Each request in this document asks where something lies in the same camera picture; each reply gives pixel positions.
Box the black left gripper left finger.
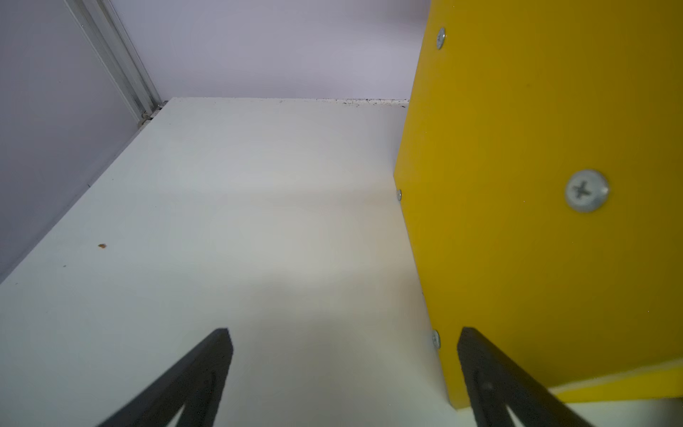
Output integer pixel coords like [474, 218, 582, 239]
[101, 328, 234, 426]

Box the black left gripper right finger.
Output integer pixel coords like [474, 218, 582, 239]
[457, 327, 589, 426]

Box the aluminium cage frame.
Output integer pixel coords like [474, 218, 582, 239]
[65, 0, 166, 126]

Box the yellow pink blue bookshelf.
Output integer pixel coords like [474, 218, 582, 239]
[395, 1, 682, 408]

